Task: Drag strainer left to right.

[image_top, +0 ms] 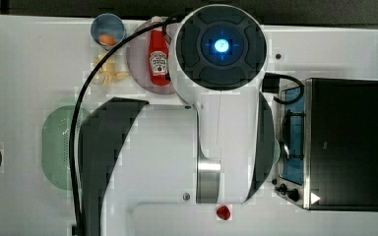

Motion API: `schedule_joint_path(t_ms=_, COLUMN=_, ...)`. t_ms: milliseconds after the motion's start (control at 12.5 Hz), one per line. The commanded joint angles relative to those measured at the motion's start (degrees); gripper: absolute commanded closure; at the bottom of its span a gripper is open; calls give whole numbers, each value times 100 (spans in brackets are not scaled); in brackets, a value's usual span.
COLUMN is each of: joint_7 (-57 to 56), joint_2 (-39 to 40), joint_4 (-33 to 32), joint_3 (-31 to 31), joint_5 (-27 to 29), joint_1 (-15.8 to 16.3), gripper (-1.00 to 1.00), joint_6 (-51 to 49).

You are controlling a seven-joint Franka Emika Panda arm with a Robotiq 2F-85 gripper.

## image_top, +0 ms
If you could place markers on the orange egg toy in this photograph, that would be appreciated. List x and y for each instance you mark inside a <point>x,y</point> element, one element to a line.
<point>106,39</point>

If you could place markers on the red ketchup bottle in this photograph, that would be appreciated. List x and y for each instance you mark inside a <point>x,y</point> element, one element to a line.
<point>157,58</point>

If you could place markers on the peeled banana toy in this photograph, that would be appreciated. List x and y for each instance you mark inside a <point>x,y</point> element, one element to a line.
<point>108,74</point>

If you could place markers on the red strawberry toy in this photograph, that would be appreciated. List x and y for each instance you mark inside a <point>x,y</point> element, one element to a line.
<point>223,213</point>

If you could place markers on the grey purple plate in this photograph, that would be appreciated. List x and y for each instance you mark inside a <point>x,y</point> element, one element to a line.
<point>137,62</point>

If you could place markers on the green plastic strainer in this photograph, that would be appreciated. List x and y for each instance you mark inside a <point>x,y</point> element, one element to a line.
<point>55,147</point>

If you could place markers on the blue bowl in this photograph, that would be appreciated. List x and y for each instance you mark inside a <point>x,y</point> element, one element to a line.
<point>107,24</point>

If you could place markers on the black toaster oven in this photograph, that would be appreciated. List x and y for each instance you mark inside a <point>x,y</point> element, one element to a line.
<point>329,152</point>

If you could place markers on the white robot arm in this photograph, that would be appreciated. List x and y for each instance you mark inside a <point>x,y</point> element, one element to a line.
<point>214,148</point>

